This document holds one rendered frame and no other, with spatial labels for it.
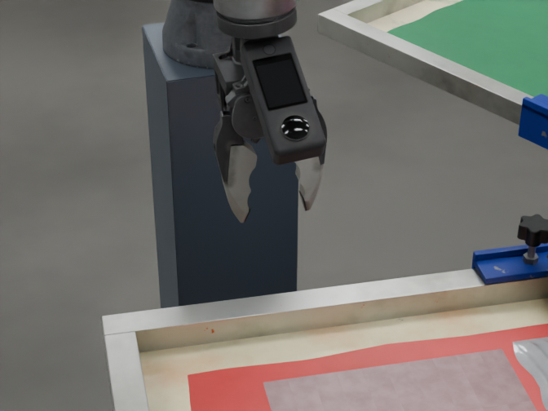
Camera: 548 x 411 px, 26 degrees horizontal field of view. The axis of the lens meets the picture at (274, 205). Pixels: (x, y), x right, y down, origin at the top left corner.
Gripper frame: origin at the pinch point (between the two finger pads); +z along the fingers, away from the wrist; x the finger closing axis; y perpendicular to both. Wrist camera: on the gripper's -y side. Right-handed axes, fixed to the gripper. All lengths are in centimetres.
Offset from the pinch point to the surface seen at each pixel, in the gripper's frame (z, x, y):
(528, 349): 33.7, -32.1, 9.2
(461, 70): 31, -50, 76
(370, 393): 32.8, -11.0, 6.7
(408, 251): 131, -69, 159
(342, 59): 130, -85, 278
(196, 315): 28.1, 6.5, 21.7
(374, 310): 31.2, -15.7, 19.4
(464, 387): 33.5, -22.1, 5.0
